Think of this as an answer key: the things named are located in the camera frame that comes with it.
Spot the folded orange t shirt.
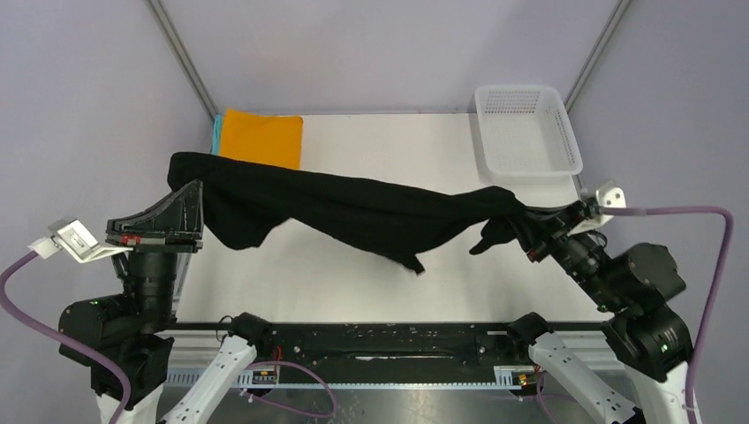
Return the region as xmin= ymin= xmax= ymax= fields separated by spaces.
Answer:
xmin=213 ymin=109 xmax=304 ymax=170

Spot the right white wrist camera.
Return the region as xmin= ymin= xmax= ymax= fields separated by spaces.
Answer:
xmin=569 ymin=179 xmax=626 ymax=235

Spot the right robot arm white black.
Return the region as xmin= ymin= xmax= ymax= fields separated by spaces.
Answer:
xmin=506 ymin=201 xmax=699 ymax=423

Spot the black t shirt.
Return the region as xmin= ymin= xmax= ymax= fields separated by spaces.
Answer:
xmin=167 ymin=152 xmax=532 ymax=274

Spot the white plastic basket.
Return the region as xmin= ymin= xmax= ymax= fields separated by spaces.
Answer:
xmin=474 ymin=84 xmax=583 ymax=178

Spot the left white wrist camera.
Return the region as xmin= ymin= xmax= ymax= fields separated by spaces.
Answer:
xmin=28 ymin=218 xmax=132 ymax=264

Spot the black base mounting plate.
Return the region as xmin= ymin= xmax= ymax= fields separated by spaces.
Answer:
xmin=175 ymin=320 xmax=609 ymax=385

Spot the aluminium frame rail right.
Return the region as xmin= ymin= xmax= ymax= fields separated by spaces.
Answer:
xmin=564 ymin=0 xmax=633 ymax=114

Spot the folded cyan t shirt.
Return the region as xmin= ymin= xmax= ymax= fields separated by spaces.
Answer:
xmin=210 ymin=114 xmax=224 ymax=155

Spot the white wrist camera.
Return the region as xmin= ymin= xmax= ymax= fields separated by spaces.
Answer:
xmin=28 ymin=218 xmax=132 ymax=264
xmin=569 ymin=179 xmax=626 ymax=235

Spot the aluminium frame rail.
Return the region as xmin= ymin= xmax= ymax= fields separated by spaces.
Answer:
xmin=564 ymin=0 xmax=633 ymax=114
xmin=145 ymin=0 xmax=219 ymax=121

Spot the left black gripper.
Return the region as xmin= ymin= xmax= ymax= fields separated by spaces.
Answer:
xmin=111 ymin=173 xmax=208 ymax=330

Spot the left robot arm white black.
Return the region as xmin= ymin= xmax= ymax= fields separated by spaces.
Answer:
xmin=50 ymin=180 xmax=275 ymax=423

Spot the white slotted cable duct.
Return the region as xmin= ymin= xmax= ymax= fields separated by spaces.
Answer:
xmin=166 ymin=367 xmax=529 ymax=390

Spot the aluminium frame rail left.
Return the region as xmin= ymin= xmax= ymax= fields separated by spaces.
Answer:
xmin=145 ymin=0 xmax=219 ymax=121

